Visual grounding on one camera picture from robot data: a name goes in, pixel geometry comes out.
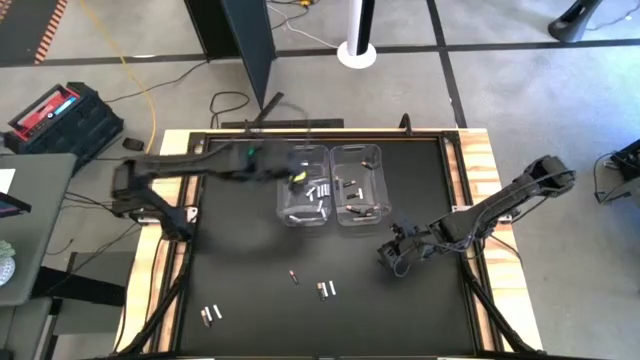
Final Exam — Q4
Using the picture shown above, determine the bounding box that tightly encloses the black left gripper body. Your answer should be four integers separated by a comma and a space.
247, 142, 306, 185

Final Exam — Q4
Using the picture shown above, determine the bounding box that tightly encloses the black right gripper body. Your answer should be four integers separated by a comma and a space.
394, 224, 432, 261

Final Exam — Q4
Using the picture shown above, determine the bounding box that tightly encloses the clear plastic bin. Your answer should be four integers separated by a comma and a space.
275, 144, 334, 229
329, 143, 392, 227

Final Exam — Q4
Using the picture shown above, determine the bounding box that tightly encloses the black partition foot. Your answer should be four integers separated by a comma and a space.
253, 91, 285, 124

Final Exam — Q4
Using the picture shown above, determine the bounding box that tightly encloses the flat black bar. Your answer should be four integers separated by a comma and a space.
220, 117, 346, 131

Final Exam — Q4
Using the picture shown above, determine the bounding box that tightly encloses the dark partition panel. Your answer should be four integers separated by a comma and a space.
183, 0, 278, 110

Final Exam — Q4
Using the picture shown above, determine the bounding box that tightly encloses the white pole with round base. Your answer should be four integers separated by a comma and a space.
336, 0, 378, 70

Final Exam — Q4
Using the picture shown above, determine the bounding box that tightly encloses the black and red tool case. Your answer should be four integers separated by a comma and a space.
2, 81, 126, 170

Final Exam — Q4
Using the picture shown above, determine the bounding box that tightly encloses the black equipment box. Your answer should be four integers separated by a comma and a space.
608, 138, 640, 182

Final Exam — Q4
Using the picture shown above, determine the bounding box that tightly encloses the grey side table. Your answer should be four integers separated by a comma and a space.
0, 152, 79, 307

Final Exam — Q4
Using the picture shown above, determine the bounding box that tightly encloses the black stand base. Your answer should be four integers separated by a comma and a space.
547, 0, 607, 44

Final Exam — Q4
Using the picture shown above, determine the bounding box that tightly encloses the black mat with orange stripes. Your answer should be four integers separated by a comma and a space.
0, 0, 70, 66

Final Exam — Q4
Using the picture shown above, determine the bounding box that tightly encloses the white and green woven ball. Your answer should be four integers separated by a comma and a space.
0, 239, 17, 288

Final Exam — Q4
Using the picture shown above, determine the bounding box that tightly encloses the grey cabinet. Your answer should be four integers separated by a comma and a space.
0, 296, 55, 360

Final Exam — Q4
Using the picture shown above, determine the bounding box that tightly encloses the looped black cable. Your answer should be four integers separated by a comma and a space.
208, 90, 252, 130

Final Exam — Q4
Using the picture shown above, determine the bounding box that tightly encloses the yellow cable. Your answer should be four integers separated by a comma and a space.
78, 0, 159, 154

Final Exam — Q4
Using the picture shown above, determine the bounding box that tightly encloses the white cable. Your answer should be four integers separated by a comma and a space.
266, 2, 342, 50

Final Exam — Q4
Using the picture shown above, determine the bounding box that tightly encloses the long black cable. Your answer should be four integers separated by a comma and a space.
103, 59, 210, 105

